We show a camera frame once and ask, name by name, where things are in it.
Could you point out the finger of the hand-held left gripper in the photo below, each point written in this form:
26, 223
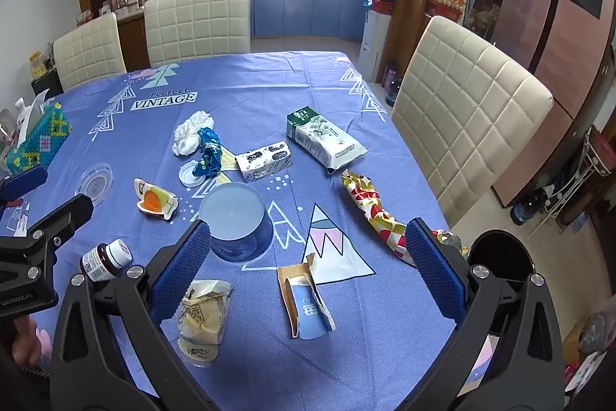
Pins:
24, 181
62, 216

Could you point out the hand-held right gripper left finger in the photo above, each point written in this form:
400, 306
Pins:
185, 259

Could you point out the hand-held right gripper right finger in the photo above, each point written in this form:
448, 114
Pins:
433, 269

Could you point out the black trash bin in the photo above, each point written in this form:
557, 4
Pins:
500, 252

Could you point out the white tissue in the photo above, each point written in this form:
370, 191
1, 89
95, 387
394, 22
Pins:
190, 131

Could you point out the person's left hand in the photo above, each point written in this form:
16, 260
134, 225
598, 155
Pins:
29, 339

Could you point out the beaded colourful tissue box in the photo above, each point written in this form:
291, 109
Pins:
41, 136

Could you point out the brown medicine bottle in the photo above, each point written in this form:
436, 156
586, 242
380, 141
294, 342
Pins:
103, 259

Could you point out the clear plastic food packet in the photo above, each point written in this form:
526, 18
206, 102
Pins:
202, 319

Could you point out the blue plastic bowl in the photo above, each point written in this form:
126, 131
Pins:
236, 218

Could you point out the white round lid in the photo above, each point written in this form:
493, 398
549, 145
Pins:
188, 175

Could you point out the red yellow snack wrapper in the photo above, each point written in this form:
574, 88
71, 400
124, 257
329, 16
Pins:
370, 204

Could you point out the blue foil wrapper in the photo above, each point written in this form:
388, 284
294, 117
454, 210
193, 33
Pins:
208, 153

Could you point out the dark floor bottle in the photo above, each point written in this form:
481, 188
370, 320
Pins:
527, 209

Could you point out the small white printed box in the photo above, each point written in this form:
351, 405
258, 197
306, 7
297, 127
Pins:
264, 160

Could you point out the torn blue paper box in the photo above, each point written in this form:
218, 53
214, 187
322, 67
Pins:
308, 305

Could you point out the cream quilted dining chair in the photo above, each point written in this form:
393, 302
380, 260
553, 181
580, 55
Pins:
462, 112
89, 54
197, 23

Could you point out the green white tissue packet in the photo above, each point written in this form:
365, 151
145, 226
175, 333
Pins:
322, 136

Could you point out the dark purple bottle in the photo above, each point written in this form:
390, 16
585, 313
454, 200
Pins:
392, 86

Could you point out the blue printed tablecloth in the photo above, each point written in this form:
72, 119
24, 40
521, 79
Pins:
298, 74

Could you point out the white water dispenser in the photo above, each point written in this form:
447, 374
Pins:
375, 40

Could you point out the brown pink refrigerator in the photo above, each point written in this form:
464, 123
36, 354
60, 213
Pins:
553, 30

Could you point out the blue kitchen cabinets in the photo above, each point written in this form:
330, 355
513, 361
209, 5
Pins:
308, 14

